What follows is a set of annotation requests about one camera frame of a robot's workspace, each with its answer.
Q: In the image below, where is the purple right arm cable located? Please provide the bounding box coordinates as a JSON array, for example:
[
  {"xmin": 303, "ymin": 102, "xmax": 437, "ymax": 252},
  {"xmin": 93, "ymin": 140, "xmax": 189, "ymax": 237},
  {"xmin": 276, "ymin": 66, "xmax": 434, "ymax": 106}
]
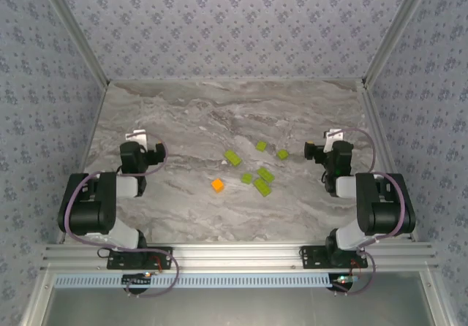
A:
[{"xmin": 327, "ymin": 128, "xmax": 409, "ymax": 297}]

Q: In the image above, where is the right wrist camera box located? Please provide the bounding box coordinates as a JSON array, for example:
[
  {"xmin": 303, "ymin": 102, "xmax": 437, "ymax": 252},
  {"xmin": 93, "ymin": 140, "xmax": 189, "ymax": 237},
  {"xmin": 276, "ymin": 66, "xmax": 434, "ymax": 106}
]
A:
[{"xmin": 323, "ymin": 128, "xmax": 345, "ymax": 151}]

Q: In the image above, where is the small controller board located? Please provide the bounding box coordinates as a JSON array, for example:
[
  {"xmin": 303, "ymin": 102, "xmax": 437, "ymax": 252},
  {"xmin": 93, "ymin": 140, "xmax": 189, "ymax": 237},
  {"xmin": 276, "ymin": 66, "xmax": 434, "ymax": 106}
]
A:
[
  {"xmin": 331, "ymin": 273, "xmax": 360, "ymax": 287},
  {"xmin": 121, "ymin": 272, "xmax": 153, "ymax": 287}
]

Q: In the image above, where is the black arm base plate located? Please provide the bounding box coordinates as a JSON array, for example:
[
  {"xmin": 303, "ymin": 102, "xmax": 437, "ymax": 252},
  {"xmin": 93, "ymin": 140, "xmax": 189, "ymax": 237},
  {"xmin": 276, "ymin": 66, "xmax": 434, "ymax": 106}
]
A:
[
  {"xmin": 106, "ymin": 246, "xmax": 174, "ymax": 270},
  {"xmin": 299, "ymin": 245, "xmax": 369, "ymax": 270}
]

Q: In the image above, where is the aluminium frame post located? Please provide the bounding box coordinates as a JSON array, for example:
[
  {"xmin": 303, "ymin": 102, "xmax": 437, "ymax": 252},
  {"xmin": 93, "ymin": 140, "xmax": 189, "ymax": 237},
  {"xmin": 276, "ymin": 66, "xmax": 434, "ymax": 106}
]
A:
[
  {"xmin": 360, "ymin": 0, "xmax": 438, "ymax": 89},
  {"xmin": 34, "ymin": 0, "xmax": 110, "ymax": 86}
]

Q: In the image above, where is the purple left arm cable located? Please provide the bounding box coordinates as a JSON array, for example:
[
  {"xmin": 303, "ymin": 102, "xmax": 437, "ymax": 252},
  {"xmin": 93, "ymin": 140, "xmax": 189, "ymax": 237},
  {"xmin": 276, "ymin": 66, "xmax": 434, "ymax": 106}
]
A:
[{"xmin": 62, "ymin": 141, "xmax": 181, "ymax": 300}]

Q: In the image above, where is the aluminium side rail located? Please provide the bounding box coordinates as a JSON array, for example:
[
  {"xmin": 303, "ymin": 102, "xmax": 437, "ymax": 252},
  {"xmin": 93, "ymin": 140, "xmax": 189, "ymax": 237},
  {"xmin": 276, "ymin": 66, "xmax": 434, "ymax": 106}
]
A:
[
  {"xmin": 54, "ymin": 80, "xmax": 110, "ymax": 245},
  {"xmin": 360, "ymin": 80, "xmax": 420, "ymax": 242}
]

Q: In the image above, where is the long aluminium base rail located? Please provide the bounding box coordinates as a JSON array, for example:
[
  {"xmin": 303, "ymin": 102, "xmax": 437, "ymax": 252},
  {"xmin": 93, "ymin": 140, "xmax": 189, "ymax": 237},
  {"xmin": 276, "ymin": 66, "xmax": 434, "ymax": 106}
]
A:
[{"xmin": 40, "ymin": 241, "xmax": 439, "ymax": 271}]

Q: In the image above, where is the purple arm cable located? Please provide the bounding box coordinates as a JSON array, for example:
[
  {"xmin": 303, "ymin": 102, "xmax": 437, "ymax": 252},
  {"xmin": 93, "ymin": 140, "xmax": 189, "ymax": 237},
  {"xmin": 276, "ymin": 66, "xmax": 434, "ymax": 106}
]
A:
[
  {"xmin": 327, "ymin": 128, "xmax": 409, "ymax": 297},
  {"xmin": 62, "ymin": 141, "xmax": 181, "ymax": 300}
]

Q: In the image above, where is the white slotted cable duct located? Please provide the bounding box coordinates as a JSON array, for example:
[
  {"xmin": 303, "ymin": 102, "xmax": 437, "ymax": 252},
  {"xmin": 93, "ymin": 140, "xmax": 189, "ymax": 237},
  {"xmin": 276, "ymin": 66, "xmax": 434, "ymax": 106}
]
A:
[{"xmin": 53, "ymin": 273, "xmax": 333, "ymax": 289}]

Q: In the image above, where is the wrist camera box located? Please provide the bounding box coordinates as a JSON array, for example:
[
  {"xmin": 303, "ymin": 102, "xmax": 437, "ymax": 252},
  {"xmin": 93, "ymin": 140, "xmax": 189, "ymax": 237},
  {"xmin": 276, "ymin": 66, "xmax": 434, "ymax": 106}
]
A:
[
  {"xmin": 323, "ymin": 128, "xmax": 345, "ymax": 151},
  {"xmin": 125, "ymin": 129, "xmax": 149, "ymax": 151}
]

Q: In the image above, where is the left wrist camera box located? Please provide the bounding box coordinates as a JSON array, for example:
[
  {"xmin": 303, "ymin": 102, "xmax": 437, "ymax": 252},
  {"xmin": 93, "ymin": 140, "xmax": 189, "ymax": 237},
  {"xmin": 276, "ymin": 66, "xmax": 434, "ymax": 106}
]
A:
[{"xmin": 125, "ymin": 129, "xmax": 149, "ymax": 151}]

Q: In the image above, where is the grey metal panel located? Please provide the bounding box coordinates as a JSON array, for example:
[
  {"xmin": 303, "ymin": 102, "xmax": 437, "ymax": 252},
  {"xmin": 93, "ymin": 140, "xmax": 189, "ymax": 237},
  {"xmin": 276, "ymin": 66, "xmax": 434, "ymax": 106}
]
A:
[{"xmin": 21, "ymin": 270, "xmax": 449, "ymax": 326}]

